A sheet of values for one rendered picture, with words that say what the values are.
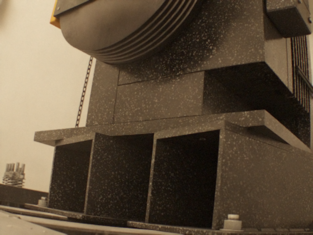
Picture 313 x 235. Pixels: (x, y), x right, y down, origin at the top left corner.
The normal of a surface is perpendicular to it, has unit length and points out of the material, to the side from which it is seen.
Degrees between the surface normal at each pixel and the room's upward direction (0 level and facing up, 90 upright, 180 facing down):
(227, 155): 90
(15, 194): 90
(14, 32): 90
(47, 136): 90
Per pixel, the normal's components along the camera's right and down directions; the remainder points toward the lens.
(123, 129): -0.60, -0.26
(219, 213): 0.63, -0.13
